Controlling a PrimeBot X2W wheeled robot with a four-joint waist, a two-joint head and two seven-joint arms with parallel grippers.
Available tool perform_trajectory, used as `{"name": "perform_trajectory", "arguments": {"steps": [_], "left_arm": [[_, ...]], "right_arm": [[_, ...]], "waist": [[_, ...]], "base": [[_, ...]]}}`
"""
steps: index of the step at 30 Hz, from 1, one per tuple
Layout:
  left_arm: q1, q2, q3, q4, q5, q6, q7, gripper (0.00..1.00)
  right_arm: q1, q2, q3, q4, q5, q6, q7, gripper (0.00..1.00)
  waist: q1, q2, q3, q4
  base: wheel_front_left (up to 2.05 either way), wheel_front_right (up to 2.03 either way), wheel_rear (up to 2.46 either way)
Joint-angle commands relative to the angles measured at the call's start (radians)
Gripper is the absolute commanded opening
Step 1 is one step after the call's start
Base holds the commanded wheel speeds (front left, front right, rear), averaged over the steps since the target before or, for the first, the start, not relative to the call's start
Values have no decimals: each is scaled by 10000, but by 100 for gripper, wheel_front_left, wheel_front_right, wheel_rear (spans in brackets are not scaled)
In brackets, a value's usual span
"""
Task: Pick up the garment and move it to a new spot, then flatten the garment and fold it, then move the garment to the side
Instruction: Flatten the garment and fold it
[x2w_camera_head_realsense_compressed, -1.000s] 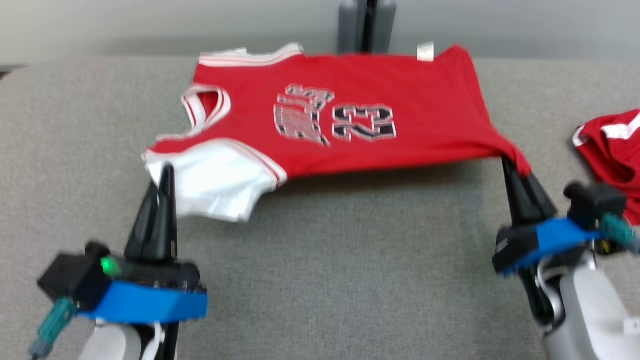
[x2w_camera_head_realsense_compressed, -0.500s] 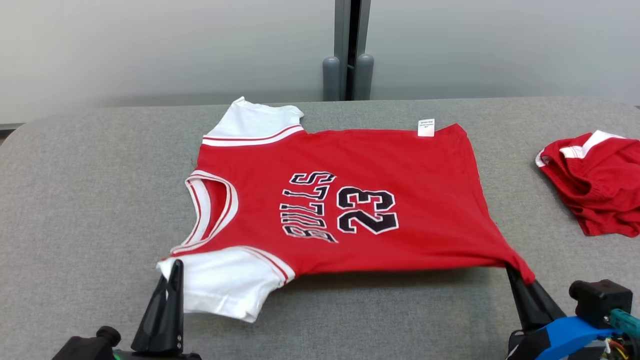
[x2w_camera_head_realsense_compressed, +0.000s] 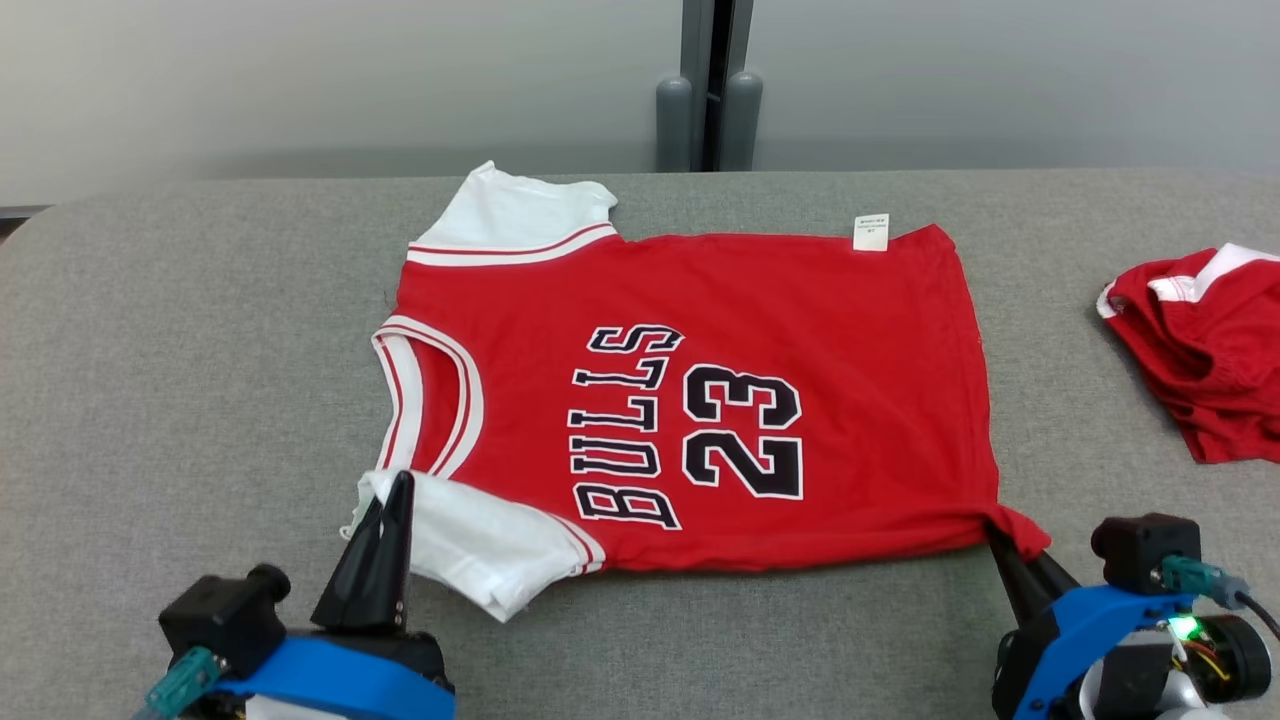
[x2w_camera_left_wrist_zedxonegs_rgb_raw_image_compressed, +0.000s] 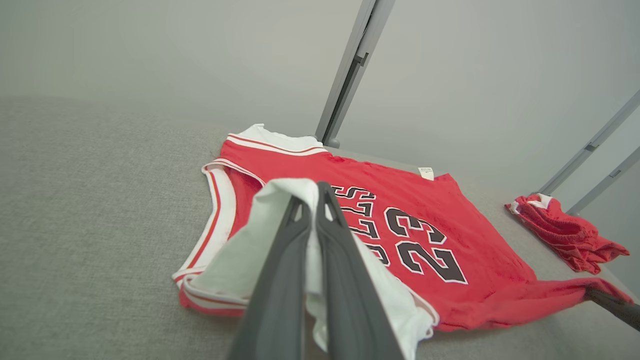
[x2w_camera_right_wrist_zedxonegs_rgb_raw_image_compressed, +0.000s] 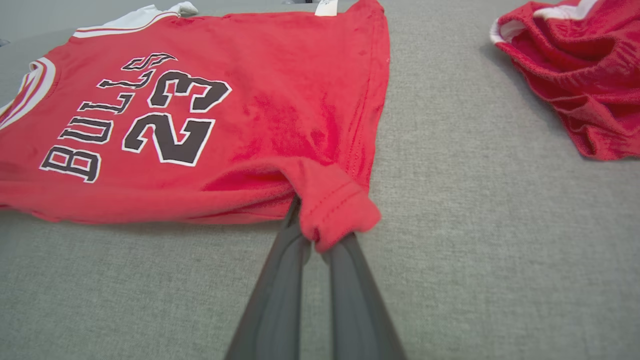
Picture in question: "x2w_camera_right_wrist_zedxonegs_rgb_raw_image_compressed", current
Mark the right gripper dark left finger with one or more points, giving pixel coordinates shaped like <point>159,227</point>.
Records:
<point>275,300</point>

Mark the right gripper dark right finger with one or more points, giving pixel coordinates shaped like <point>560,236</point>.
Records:
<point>360,310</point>

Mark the red Bulls 23 jersey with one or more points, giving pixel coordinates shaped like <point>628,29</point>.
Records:
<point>275,125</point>

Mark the red shorts with white stripes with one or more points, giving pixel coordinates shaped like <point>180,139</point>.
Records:
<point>590,75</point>

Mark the grey fabric sofa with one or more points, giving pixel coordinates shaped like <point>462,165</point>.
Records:
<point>475,250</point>

